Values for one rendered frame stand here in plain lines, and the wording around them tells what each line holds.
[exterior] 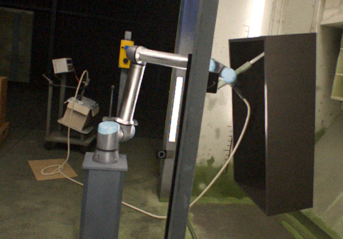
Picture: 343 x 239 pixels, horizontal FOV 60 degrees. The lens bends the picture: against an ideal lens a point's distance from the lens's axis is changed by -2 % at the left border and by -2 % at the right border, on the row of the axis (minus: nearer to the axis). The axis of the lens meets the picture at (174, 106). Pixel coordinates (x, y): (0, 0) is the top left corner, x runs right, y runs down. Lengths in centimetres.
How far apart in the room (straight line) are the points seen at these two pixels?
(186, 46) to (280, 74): 118
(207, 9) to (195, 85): 23
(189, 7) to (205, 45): 202
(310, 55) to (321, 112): 159
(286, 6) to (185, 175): 256
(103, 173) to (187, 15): 161
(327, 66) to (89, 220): 275
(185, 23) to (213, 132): 109
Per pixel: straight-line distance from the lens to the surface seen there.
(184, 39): 291
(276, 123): 204
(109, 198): 227
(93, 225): 237
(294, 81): 206
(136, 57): 208
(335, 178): 325
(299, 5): 340
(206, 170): 319
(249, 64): 233
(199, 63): 93
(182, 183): 100
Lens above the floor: 140
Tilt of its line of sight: 8 degrees down
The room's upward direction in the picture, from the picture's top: 7 degrees clockwise
